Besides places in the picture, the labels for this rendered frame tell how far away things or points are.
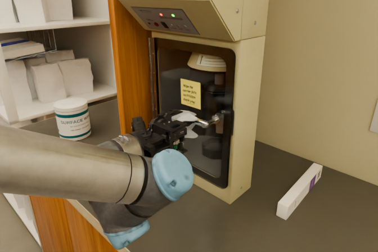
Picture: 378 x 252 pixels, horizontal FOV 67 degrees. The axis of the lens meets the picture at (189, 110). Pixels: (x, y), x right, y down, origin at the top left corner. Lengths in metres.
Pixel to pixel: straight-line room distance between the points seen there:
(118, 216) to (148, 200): 0.09
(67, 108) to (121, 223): 0.77
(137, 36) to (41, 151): 0.63
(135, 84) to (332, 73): 0.65
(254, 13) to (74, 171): 0.53
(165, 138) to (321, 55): 0.64
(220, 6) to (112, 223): 0.45
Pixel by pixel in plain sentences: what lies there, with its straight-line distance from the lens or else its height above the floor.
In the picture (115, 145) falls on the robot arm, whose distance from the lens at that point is 0.59.
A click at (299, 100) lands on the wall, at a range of 1.13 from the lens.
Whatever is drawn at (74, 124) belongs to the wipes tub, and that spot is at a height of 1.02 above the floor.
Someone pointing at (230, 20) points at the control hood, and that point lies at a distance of 0.65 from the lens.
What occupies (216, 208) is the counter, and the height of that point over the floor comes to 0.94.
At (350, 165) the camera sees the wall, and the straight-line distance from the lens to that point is 1.16.
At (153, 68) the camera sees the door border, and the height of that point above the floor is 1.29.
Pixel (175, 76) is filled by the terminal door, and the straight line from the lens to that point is 0.84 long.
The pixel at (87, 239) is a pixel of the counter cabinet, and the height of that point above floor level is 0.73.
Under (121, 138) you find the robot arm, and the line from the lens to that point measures 0.61.
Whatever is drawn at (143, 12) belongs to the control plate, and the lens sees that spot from 0.79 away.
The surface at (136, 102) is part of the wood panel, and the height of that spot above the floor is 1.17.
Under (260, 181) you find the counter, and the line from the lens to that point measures 1.00.
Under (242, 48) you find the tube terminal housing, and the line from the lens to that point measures 0.70.
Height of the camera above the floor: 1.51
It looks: 22 degrees down
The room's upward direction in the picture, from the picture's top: straight up
